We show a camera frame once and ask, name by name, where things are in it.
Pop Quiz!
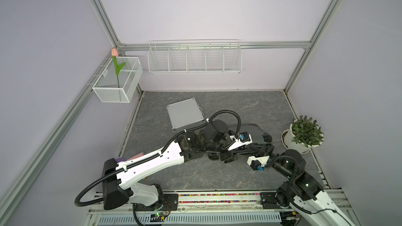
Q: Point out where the white mesh wall basket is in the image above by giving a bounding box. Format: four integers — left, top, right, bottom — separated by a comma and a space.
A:
92, 56, 143, 103

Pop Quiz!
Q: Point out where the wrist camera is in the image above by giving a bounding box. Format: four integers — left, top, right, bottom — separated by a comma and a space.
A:
247, 156, 270, 172
227, 132, 253, 151

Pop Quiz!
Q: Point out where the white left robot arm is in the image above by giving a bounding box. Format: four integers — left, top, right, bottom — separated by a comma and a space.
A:
74, 110, 252, 210

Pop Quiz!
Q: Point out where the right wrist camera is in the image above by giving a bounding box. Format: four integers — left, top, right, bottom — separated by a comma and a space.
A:
247, 156, 270, 172

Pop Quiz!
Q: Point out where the white plant pot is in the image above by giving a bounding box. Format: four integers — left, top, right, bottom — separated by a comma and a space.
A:
281, 123, 322, 154

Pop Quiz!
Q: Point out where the aluminium frame corner post right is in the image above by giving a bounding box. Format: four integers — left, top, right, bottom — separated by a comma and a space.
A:
284, 0, 343, 96

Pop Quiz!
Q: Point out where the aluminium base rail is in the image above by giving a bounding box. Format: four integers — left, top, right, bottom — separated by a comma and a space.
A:
84, 190, 309, 226

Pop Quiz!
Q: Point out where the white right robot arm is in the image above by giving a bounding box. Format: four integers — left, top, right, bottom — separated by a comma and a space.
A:
265, 150, 354, 226

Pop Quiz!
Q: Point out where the pink artificial tulip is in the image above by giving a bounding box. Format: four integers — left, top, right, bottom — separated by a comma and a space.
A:
111, 48, 126, 87

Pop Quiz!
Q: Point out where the white wire wall shelf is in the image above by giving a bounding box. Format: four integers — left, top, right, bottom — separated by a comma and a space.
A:
148, 48, 242, 74

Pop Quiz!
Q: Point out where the aluminium frame corner post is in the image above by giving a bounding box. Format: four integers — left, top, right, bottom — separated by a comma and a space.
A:
75, 0, 143, 95
284, 0, 343, 96

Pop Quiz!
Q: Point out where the aluminium frame corner post left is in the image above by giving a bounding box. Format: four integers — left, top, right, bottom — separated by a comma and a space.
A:
75, 0, 143, 95

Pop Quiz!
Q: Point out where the dark grey poker case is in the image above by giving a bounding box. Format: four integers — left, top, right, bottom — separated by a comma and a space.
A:
232, 124, 274, 158

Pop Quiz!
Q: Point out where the pink purple toy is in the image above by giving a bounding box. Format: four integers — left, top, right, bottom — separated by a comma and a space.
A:
115, 152, 144, 163

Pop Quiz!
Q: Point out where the aluminium horizontal frame bar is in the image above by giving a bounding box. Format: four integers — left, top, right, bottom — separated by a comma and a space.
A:
119, 39, 312, 52

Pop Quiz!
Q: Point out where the silver aluminium poker case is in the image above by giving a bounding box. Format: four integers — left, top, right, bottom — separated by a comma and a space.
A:
166, 98, 205, 131

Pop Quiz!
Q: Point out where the green potted plant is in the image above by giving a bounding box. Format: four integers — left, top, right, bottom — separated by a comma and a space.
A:
292, 116, 323, 145

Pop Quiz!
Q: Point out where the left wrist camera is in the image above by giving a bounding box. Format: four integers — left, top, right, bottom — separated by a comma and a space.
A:
227, 132, 253, 151

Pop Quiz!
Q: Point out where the aluminium left side frame bar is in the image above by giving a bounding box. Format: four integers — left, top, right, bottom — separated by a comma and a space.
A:
1, 55, 112, 226

